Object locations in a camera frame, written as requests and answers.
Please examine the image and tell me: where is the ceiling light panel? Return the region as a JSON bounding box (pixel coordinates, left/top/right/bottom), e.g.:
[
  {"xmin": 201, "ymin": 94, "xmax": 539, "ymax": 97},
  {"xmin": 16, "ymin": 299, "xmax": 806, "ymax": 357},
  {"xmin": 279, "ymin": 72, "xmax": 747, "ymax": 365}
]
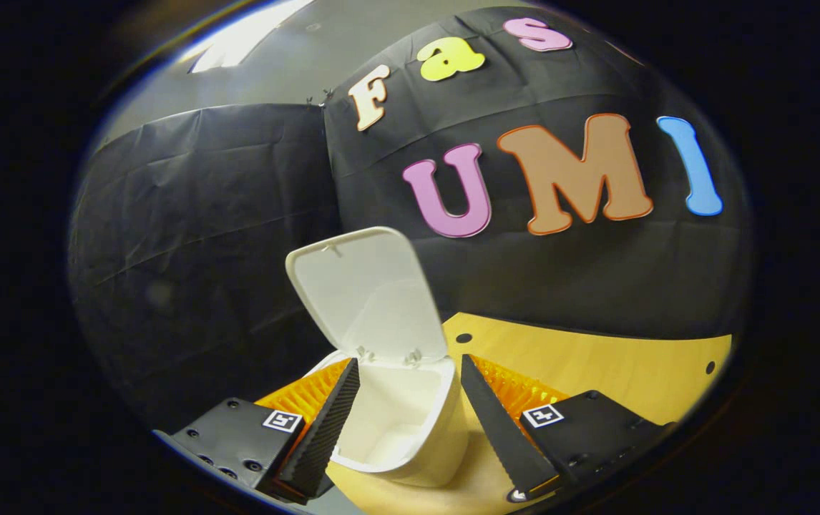
[{"xmin": 188, "ymin": 0, "xmax": 314, "ymax": 74}]

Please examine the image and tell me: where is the black backdrop cloth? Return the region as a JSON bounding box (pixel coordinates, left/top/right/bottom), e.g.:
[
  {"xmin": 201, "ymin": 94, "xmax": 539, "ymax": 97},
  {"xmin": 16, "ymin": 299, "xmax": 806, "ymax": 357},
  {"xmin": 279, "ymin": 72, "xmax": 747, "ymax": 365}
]
[{"xmin": 68, "ymin": 6, "xmax": 751, "ymax": 430}]

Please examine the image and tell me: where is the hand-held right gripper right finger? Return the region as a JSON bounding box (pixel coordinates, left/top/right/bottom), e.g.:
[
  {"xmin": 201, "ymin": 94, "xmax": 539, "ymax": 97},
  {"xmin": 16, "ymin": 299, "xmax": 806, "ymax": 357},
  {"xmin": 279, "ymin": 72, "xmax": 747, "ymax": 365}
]
[{"xmin": 460, "ymin": 354, "xmax": 675, "ymax": 503}]

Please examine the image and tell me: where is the wooden desktop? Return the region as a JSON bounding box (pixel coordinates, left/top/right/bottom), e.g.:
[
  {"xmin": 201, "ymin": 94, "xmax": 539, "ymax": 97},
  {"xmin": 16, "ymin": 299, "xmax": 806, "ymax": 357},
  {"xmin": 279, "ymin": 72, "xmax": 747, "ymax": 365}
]
[{"xmin": 324, "ymin": 313, "xmax": 733, "ymax": 515}]

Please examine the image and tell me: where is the white desktop garbage bin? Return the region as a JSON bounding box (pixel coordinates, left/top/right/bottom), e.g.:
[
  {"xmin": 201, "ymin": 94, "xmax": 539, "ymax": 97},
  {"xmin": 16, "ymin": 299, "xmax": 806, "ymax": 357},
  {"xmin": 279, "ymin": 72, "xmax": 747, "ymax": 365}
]
[{"xmin": 285, "ymin": 227, "xmax": 469, "ymax": 489}]

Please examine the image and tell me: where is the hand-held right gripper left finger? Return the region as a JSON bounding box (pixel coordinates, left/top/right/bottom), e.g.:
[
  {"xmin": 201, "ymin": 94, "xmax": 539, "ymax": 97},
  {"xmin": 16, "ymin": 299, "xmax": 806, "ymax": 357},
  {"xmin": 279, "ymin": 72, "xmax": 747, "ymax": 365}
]
[{"xmin": 154, "ymin": 358, "xmax": 361, "ymax": 505}]

